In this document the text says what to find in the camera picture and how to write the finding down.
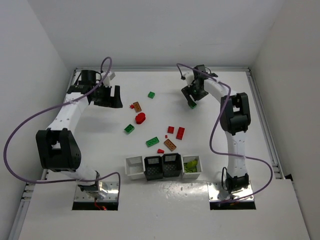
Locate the green upside-down lego brick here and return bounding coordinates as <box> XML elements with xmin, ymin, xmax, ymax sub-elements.
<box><xmin>188</xmin><ymin>103</ymin><xmax>197</xmax><ymax>109</ymax></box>

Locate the orange brown lego brick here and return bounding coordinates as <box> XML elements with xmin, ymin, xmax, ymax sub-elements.
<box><xmin>132</xmin><ymin>101</ymin><xmax>142</xmax><ymax>113</ymax></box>

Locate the green square lego brick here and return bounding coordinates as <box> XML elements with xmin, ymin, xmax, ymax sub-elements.
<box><xmin>124</xmin><ymin>124</ymin><xmax>135</xmax><ymax>134</ymax></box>

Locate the lime square lego brick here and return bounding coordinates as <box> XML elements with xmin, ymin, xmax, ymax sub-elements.
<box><xmin>183</xmin><ymin>160</ymin><xmax>198</xmax><ymax>173</ymax></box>

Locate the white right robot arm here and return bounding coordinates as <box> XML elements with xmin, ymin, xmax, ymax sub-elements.
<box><xmin>180</xmin><ymin>65</ymin><xmax>251</xmax><ymax>193</ymax></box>

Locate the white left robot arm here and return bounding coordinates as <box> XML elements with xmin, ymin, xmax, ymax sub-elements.
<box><xmin>35</xmin><ymin>70</ymin><xmax>123</xmax><ymax>194</ymax></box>

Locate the red round lego piece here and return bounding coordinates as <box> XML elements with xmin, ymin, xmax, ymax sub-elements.
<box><xmin>135</xmin><ymin>112</ymin><xmax>146</xmax><ymax>125</ymax></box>

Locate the red rectangular lego brick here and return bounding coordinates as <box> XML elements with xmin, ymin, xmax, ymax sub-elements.
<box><xmin>176</xmin><ymin>127</ymin><xmax>185</xmax><ymax>140</ymax></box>

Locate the red square lego brick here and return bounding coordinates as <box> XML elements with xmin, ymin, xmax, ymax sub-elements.
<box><xmin>167</xmin><ymin>126</ymin><xmax>175</xmax><ymax>134</ymax></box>

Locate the green small lego brick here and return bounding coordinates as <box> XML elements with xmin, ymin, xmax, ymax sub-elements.
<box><xmin>148</xmin><ymin>91</ymin><xmax>155</xmax><ymax>99</ymax></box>

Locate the green long lego brick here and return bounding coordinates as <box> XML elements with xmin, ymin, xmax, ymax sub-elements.
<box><xmin>145</xmin><ymin>137</ymin><xmax>160</xmax><ymax>148</ymax></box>

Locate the red slope lego piece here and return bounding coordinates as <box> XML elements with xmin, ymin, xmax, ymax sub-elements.
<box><xmin>157</xmin><ymin>148</ymin><xmax>165</xmax><ymax>154</ymax></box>

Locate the black bin right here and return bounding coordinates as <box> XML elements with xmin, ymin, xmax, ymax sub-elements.
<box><xmin>162</xmin><ymin>153</ymin><xmax>182</xmax><ymax>178</ymax></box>

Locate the black bin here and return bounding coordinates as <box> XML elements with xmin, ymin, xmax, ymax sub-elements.
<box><xmin>162</xmin><ymin>153</ymin><xmax>182</xmax><ymax>178</ymax></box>
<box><xmin>144</xmin><ymin>155</ymin><xmax>164</xmax><ymax>181</ymax></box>

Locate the white bin far right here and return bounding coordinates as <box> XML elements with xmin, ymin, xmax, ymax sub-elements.
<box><xmin>181</xmin><ymin>155</ymin><xmax>202</xmax><ymax>180</ymax></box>

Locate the white bin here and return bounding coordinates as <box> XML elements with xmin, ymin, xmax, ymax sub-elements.
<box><xmin>181</xmin><ymin>155</ymin><xmax>202</xmax><ymax>180</ymax></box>
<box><xmin>125</xmin><ymin>156</ymin><xmax>145</xmax><ymax>181</ymax></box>

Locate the white bin far left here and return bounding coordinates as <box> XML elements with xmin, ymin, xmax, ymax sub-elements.
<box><xmin>125</xmin><ymin>156</ymin><xmax>145</xmax><ymax>181</ymax></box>

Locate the black bin left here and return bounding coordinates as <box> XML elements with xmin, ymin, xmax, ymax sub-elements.
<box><xmin>144</xmin><ymin>155</ymin><xmax>164</xmax><ymax>181</ymax></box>

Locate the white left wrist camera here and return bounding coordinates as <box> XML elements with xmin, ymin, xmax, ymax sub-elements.
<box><xmin>102</xmin><ymin>71</ymin><xmax>116</xmax><ymax>87</ymax></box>

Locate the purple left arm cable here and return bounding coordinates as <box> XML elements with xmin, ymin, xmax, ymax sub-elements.
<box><xmin>3</xmin><ymin>56</ymin><xmax>121</xmax><ymax>201</ymax></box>

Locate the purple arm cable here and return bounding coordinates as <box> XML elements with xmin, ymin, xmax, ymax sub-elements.
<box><xmin>3</xmin><ymin>56</ymin><xmax>121</xmax><ymax>201</ymax></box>
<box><xmin>176</xmin><ymin>63</ymin><xmax>274</xmax><ymax>203</ymax></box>

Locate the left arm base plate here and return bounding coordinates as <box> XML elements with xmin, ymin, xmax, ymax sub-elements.
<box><xmin>73</xmin><ymin>181</ymin><xmax>120</xmax><ymax>203</ymax></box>

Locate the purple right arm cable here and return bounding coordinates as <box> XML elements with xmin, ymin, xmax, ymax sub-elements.
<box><xmin>176</xmin><ymin>63</ymin><xmax>274</xmax><ymax>203</ymax></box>

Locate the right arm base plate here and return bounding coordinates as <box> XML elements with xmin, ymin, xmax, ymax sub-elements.
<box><xmin>207</xmin><ymin>182</ymin><xmax>255</xmax><ymax>203</ymax></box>

